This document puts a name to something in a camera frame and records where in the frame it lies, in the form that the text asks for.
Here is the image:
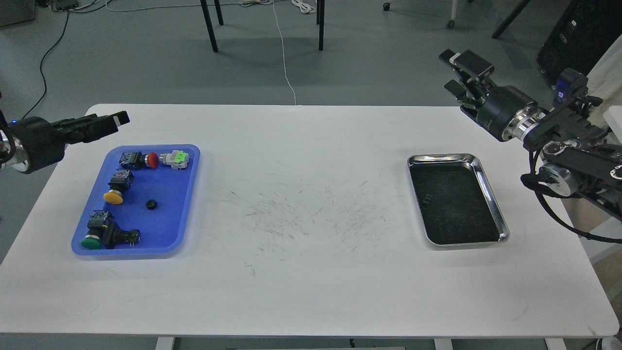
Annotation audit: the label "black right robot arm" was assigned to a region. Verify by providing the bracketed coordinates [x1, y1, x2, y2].
[438, 49, 622, 244]

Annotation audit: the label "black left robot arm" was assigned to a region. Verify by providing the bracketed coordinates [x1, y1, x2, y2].
[0, 111, 130, 174]

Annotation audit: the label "silver metal tray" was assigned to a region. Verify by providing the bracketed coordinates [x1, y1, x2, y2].
[407, 153, 510, 250]

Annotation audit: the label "black switch block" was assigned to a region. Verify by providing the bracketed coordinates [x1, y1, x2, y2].
[112, 229, 140, 246]

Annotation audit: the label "yellow push button switch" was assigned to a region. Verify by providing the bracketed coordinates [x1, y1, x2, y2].
[103, 169, 134, 205]

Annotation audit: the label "beige fabric cover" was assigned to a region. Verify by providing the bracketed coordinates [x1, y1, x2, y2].
[588, 37, 622, 119]

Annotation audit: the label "black equipment case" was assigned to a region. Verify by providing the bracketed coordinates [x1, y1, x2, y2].
[536, 0, 622, 87]

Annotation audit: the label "black floor cable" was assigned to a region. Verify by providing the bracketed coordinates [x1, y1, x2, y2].
[19, 0, 81, 120]

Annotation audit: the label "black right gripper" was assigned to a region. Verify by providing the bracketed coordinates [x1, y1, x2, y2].
[438, 49, 538, 142]

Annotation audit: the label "white floor cable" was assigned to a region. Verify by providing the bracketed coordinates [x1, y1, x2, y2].
[105, 0, 317, 105]

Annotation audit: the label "green and white switch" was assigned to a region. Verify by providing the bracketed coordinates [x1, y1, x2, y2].
[158, 149, 190, 170]

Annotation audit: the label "green push button switch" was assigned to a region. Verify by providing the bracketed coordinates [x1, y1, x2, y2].
[80, 210, 115, 250]

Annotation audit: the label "black chair legs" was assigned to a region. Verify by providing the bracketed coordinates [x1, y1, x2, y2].
[199, 0, 325, 53]

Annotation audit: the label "red push button switch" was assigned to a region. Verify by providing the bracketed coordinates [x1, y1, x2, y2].
[119, 152, 159, 170]

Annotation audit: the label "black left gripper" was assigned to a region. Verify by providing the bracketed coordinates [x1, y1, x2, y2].
[5, 111, 130, 174]

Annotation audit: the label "blue plastic tray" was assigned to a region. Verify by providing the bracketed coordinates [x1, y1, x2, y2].
[71, 144, 200, 258]

